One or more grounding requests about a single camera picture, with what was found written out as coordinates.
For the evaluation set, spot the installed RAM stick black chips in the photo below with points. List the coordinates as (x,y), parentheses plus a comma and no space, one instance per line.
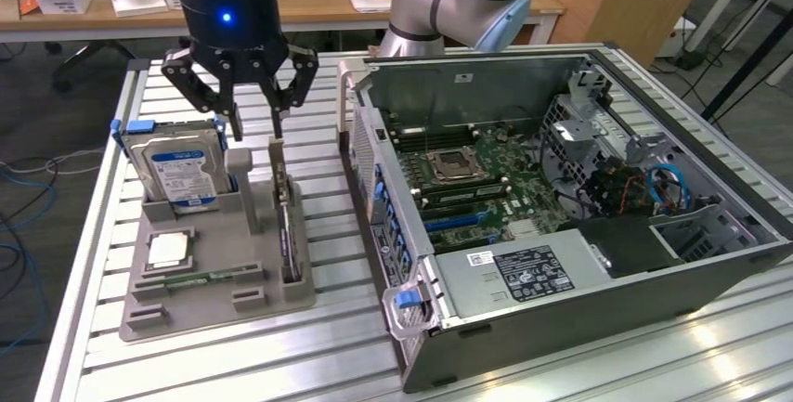
(465,193)

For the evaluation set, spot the metal CPU socket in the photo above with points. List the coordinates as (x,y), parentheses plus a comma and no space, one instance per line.
(453,166)

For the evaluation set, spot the black power adapter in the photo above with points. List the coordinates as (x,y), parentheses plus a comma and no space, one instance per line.
(689,60)

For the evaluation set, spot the black expansion slot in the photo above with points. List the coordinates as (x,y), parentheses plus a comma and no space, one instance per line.
(453,211)

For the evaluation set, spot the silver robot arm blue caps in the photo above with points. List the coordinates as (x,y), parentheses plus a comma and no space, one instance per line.
(421,16)

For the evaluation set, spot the black slanted stand leg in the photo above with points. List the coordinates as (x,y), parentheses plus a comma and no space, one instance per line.
(748,49)

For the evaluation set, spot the white floor unit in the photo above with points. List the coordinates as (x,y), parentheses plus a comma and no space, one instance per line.
(678,44)

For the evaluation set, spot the light wooden desk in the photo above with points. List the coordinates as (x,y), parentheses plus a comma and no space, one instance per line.
(334,16)
(92,23)

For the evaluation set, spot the blue expansion slot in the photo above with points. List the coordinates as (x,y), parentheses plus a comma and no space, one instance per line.
(455,221)

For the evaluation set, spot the hard disk in blue caddy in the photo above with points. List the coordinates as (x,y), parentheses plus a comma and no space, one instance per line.
(179,174)

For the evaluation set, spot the blue case release latch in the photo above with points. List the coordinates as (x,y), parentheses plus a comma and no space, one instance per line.
(407,301)

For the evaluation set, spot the green Nvidia graphics card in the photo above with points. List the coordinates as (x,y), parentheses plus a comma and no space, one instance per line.
(287,235)

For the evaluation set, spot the orange card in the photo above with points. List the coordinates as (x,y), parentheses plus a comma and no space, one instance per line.
(28,3)

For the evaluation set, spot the black office chair base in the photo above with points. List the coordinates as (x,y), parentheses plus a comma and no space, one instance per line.
(92,51)

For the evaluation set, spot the grey power supply unit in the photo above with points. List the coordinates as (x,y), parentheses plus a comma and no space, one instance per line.
(470,290)

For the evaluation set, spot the silver finned heat sink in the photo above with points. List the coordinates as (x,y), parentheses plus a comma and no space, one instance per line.
(526,229)

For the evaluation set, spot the white box round insert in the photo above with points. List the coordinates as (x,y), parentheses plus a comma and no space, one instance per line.
(139,3)

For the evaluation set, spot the green RAM stick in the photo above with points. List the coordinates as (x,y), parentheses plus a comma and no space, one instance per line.
(186,279)

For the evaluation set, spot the silver CPU chip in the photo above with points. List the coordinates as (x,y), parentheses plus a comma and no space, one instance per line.
(168,251)

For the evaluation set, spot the open dark PC case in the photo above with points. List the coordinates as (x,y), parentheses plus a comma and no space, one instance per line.
(557,318)

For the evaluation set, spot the wooden cabinet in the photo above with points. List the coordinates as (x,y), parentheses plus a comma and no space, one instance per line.
(650,12)

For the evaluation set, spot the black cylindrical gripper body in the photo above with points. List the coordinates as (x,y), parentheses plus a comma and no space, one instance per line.
(228,3)

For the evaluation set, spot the grey printed parts rack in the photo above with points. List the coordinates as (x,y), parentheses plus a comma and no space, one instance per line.
(223,253)

